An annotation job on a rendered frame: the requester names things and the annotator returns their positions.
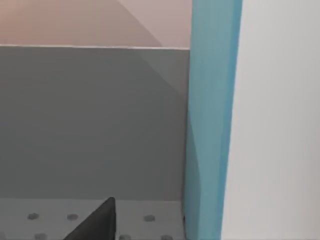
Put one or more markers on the light blue rack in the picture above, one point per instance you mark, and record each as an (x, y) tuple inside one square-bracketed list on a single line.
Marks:
[(212, 120)]

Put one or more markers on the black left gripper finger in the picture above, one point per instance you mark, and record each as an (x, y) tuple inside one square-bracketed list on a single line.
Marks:
[(102, 222)]

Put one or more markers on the grey pierced drawer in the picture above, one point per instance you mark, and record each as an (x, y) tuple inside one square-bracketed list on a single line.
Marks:
[(95, 125)]

